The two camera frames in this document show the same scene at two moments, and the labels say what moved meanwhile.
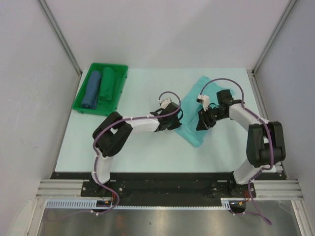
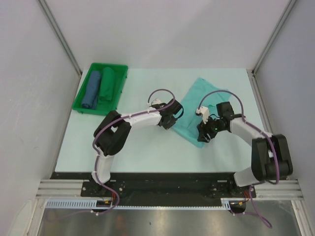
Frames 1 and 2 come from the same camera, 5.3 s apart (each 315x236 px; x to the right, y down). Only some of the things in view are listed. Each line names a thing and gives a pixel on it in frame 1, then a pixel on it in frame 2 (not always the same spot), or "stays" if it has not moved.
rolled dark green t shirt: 107,83 stays
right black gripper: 204,122 -> 203,130
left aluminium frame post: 45,9 stays
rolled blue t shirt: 91,89 stays
